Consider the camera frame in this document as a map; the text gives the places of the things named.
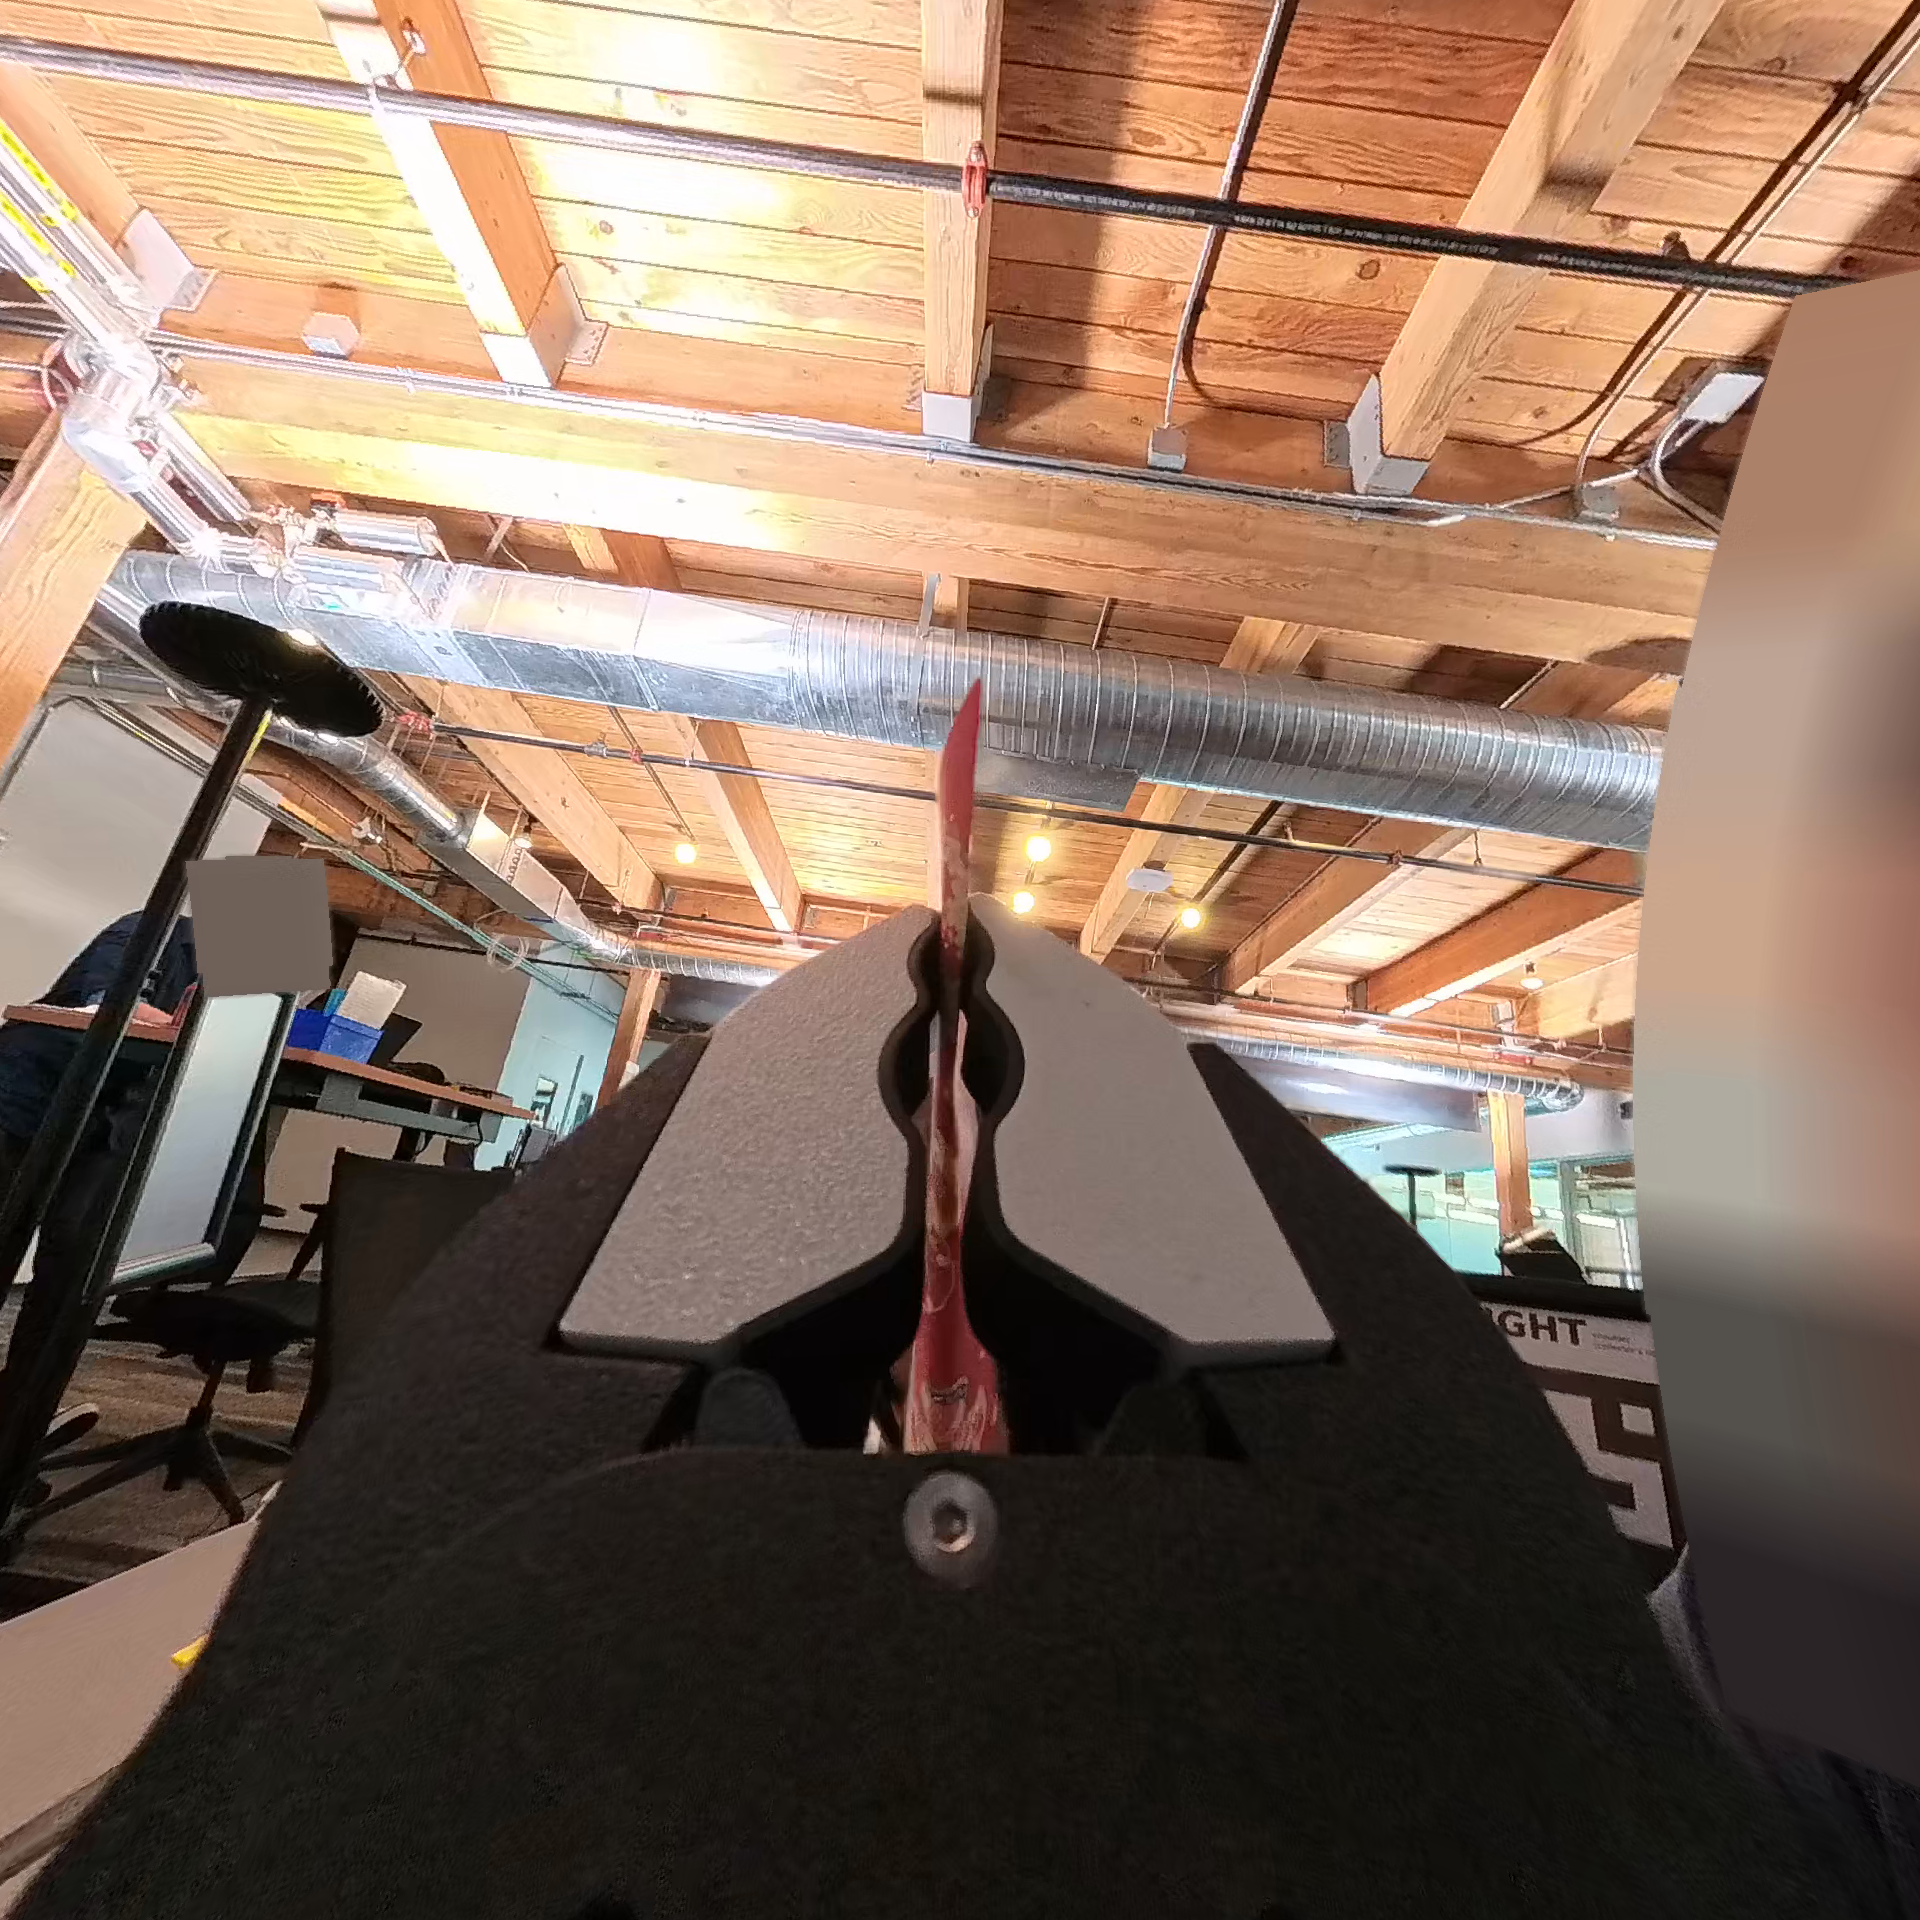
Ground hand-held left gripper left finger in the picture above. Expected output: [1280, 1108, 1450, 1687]
[556, 901, 949, 1454]

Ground narrow silver duct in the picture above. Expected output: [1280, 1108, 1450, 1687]
[60, 644, 782, 984]

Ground silver ceiling air duct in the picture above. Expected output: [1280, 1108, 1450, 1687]
[89, 547, 1668, 855]

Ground black ceiling pipe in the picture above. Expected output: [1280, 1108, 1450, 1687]
[0, 36, 1861, 300]

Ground display screen on stand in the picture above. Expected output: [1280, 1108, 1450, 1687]
[111, 986, 302, 1292]

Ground black office chair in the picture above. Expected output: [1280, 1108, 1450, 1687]
[291, 1152, 520, 1450]
[44, 1185, 324, 1525]

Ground person's dark grey shirt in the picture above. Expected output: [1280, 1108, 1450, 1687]
[1649, 1544, 1920, 1920]

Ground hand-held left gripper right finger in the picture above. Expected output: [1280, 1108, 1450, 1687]
[960, 894, 1340, 1454]

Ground framed black white marker sign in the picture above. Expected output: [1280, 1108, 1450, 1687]
[1462, 1275, 1682, 1554]

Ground transparent ceiling pipes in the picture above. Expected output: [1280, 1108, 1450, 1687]
[0, 121, 452, 602]

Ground wooden top desk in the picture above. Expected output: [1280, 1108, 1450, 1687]
[0, 1003, 539, 1151]

